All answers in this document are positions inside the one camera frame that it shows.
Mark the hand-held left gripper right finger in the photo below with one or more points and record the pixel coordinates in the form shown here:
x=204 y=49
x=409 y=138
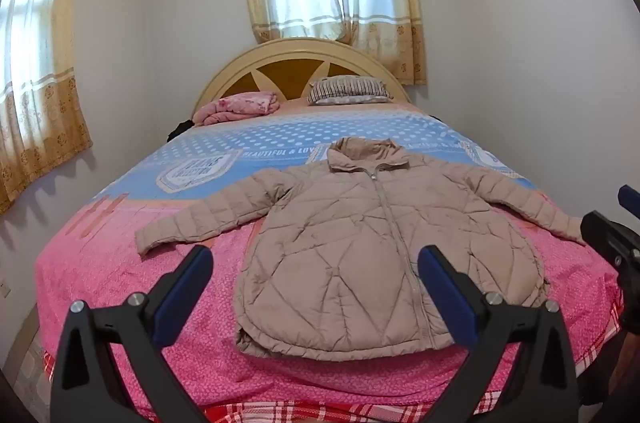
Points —
x=450 y=298

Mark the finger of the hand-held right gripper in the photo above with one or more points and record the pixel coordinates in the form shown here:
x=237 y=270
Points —
x=629 y=195
x=610 y=238

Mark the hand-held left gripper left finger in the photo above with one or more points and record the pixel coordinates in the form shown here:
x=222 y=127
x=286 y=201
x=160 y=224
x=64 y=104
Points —
x=182 y=293

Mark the beige quilted puffer jacket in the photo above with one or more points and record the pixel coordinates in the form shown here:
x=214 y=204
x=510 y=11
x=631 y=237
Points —
x=350 y=253

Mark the blue and pink printed bedsheet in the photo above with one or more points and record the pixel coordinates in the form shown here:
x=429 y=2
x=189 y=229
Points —
x=125 y=303

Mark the dark object beside bed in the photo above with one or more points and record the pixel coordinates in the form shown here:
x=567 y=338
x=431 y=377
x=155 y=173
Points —
x=180 y=130

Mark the red plaid bed cover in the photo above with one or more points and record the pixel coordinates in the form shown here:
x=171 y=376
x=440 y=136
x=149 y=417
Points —
x=300 y=413

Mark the pink floral folded blanket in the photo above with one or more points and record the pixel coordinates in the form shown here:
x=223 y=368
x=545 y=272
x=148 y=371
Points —
x=235 y=107

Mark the striped pillow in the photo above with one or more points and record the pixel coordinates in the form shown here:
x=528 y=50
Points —
x=347 y=92

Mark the cream wooden headboard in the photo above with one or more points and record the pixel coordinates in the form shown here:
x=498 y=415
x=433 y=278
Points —
x=280 y=70

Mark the white wall socket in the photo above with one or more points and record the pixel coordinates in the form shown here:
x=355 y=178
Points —
x=4 y=289

